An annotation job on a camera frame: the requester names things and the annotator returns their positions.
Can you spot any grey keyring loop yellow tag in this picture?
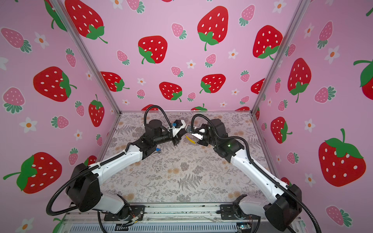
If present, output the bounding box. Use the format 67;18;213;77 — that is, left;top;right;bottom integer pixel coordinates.
185;136;196;145

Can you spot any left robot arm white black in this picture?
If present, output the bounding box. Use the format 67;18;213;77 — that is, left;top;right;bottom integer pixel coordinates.
67;119;189;218

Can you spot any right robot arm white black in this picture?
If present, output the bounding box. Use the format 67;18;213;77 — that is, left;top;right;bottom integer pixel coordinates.
186;119;302;232

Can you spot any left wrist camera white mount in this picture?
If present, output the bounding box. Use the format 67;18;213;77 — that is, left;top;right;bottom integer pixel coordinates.
171;120;187;138

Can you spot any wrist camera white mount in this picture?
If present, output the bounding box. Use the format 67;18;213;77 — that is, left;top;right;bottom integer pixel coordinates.
194;127;206;140
171;120;187;138

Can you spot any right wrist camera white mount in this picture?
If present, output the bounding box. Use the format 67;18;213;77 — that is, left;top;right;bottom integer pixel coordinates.
194;127;206;140

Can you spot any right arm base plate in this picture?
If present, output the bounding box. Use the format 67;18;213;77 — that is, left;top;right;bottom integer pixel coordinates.
216;204;260;220

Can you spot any aluminium frame rail front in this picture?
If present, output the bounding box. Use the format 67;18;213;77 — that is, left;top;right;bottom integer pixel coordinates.
56;202;307;233

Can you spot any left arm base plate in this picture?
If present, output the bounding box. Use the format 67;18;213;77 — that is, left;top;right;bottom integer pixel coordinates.
104;205;146;222

